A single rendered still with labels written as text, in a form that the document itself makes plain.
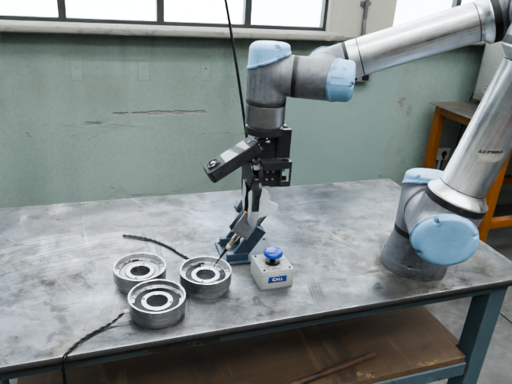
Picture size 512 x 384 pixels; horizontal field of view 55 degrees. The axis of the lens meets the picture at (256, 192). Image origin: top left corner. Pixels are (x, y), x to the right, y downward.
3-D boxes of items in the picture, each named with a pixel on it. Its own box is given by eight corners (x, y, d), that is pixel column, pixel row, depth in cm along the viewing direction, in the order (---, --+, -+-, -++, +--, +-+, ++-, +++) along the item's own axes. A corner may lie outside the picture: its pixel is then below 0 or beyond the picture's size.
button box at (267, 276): (260, 292, 100) (262, 271, 98) (250, 273, 106) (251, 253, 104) (296, 286, 103) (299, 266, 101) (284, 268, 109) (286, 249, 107)
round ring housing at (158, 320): (176, 292, 98) (176, 274, 96) (193, 324, 89) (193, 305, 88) (123, 302, 94) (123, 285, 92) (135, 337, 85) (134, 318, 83)
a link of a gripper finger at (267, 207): (279, 232, 99) (281, 189, 96) (251, 235, 97) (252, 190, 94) (273, 226, 101) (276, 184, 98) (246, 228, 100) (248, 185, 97)
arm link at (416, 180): (443, 217, 115) (456, 163, 110) (456, 244, 103) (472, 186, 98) (391, 211, 117) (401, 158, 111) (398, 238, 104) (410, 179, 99)
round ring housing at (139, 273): (110, 273, 102) (108, 257, 101) (158, 264, 107) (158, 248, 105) (119, 302, 94) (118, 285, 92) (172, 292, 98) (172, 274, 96)
